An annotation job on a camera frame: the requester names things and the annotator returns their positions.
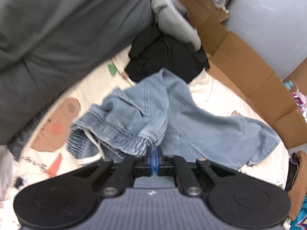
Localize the blue denim pants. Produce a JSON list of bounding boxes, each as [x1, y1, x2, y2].
[[67, 69, 281, 170]]

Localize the cream bear print bedsheet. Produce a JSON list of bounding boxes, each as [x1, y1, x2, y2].
[[0, 50, 292, 230]]

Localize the white black fluffy blanket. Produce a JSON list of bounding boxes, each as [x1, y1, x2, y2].
[[1, 145, 24, 229]]

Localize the black garment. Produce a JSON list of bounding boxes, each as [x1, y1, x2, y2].
[[124, 23, 210, 83]]

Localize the brown cardboard sheet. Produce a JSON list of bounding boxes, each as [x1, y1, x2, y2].
[[179, 0, 306, 149]]

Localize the blue patterned blanket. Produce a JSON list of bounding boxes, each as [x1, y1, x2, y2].
[[290, 210, 307, 230]]

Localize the teal cap detergent bottle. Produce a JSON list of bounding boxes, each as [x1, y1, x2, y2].
[[283, 80, 294, 91]]

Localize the purple white refill pouch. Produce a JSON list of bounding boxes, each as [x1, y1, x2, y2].
[[291, 89, 306, 118]]

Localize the grey neck pillow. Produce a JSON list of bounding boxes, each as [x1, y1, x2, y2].
[[151, 0, 201, 51]]

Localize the dark grey pillow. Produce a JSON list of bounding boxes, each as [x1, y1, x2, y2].
[[1, 0, 152, 145]]

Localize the grey wrapped mattress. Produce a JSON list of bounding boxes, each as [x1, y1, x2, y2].
[[224, 0, 306, 80]]

